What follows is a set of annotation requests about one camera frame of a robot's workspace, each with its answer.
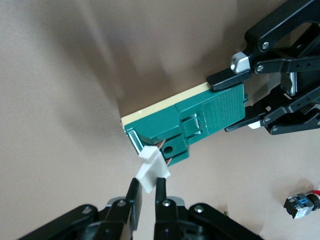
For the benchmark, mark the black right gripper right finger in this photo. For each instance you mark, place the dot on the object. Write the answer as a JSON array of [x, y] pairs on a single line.
[[161, 192]]

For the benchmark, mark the brown table cover sheet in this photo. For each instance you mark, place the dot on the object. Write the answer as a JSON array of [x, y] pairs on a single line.
[[62, 75]]

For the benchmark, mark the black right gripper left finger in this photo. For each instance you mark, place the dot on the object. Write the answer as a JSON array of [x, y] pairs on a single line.
[[135, 205]]

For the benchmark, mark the red emergency stop pushbutton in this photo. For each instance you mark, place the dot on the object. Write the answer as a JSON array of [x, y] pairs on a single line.
[[300, 203]]

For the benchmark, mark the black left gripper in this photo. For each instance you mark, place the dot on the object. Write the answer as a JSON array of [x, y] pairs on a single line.
[[310, 80]]

